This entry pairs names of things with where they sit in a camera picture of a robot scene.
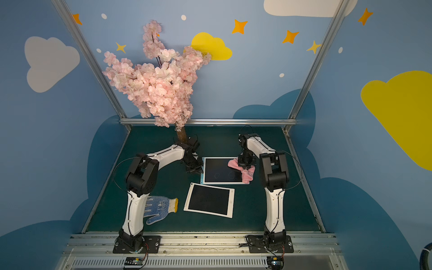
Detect pink cloth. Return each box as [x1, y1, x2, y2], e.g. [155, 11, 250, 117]
[228, 158, 255, 185]

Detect white drawing tablet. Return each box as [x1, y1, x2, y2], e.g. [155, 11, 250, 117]
[200, 157, 245, 185]
[183, 183, 235, 218]

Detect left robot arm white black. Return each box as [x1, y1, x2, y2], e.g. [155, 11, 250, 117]
[113, 138, 203, 254]

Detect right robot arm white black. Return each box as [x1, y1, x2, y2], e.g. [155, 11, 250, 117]
[237, 133, 290, 253]

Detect blue dotted work glove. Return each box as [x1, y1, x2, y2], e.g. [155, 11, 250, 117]
[144, 196, 178, 226]

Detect pink cherry blossom tree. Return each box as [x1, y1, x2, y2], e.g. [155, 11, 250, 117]
[103, 20, 212, 143]

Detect right green circuit board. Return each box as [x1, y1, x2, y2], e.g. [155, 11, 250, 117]
[266, 256, 284, 270]

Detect green circuit board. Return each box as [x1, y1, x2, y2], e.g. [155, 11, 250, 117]
[123, 257, 145, 269]
[266, 256, 284, 270]

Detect left green circuit board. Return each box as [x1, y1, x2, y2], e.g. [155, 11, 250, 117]
[123, 257, 145, 269]

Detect aluminium frame rails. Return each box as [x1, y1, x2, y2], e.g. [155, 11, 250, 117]
[50, 0, 352, 234]

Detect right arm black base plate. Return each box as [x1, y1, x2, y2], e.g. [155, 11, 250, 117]
[245, 234, 294, 253]

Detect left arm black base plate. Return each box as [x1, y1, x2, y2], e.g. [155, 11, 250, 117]
[112, 235, 162, 254]

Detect aluminium front mounting rail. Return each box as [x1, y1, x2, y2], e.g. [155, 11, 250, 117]
[56, 232, 348, 270]

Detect black hose at right edge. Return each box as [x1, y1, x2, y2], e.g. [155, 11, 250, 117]
[419, 242, 432, 270]

